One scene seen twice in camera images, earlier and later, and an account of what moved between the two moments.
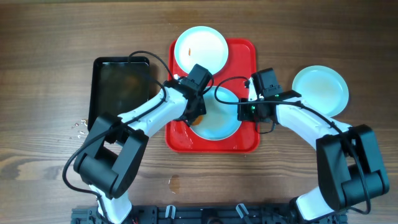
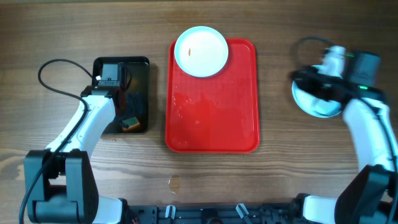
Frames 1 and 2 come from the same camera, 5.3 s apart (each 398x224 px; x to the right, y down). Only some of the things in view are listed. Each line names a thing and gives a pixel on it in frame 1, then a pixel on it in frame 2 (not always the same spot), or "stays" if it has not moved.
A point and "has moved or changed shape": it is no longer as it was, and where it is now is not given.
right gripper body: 252,112 -> 319,84
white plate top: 204,46 stays
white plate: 221,120 -> 314,106
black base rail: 285,214 stays
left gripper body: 198,109 -> 132,107
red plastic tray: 243,60 stays
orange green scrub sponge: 197,121 has moved or changed shape
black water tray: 117,84 stays
